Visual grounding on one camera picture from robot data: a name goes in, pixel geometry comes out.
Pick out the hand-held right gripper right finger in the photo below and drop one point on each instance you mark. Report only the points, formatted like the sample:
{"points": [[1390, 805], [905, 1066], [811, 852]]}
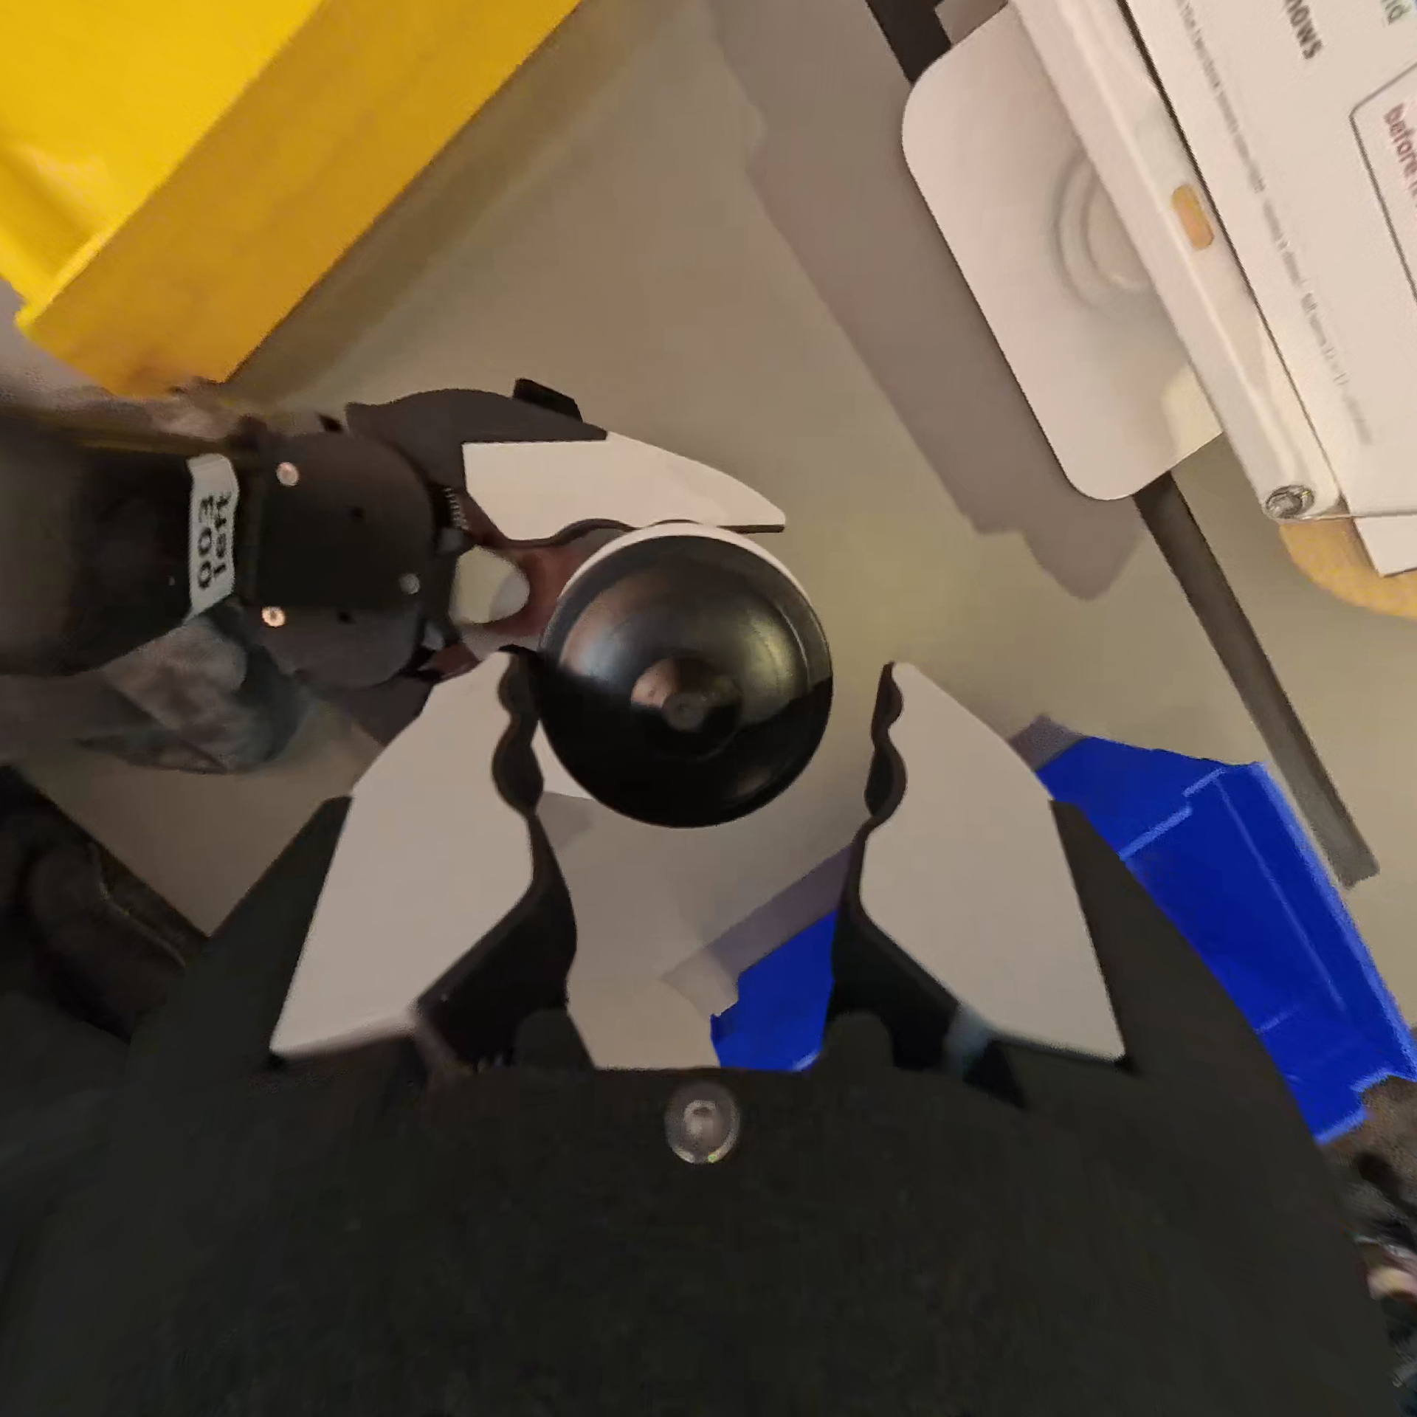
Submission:
{"points": [[985, 886]]}

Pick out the instruction sheet on stand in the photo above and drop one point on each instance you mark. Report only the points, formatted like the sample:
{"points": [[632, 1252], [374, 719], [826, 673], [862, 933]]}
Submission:
{"points": [[1349, 564]]}

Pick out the black bottle lid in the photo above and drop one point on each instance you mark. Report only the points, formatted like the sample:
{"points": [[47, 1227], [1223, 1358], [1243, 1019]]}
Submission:
{"points": [[686, 687]]}

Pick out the blue storage bin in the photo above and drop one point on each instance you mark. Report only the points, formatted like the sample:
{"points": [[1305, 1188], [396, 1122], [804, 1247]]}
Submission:
{"points": [[1239, 886]]}

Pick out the yellow storage bin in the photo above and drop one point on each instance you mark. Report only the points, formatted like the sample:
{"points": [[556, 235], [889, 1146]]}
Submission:
{"points": [[221, 165]]}

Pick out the person's left hand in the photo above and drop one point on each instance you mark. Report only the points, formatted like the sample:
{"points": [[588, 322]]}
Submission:
{"points": [[544, 580]]}

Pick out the white stand base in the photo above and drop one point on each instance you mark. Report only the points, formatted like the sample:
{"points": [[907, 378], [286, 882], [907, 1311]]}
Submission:
{"points": [[995, 221]]}

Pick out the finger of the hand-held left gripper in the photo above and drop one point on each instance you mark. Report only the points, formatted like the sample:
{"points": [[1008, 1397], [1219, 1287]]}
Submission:
{"points": [[597, 481], [480, 587]]}

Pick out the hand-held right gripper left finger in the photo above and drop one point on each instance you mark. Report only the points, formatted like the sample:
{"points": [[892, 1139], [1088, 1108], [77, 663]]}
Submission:
{"points": [[410, 886]]}

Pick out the printed instruction sheet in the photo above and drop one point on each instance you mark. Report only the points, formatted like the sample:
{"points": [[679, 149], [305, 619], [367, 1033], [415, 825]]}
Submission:
{"points": [[1305, 221]]}

